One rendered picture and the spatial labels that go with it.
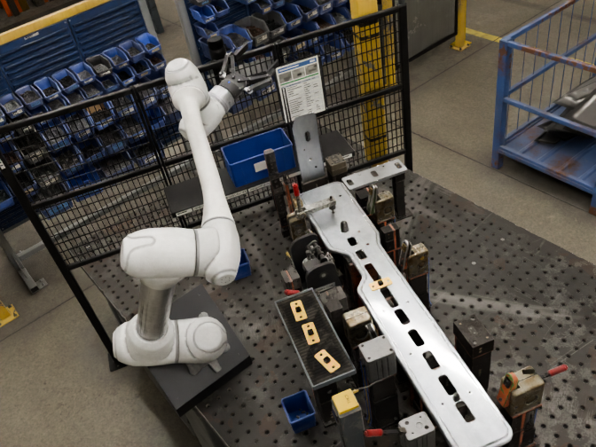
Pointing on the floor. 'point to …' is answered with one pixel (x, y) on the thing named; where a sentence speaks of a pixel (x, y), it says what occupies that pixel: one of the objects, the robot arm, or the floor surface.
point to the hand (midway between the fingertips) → (260, 55)
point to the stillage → (549, 117)
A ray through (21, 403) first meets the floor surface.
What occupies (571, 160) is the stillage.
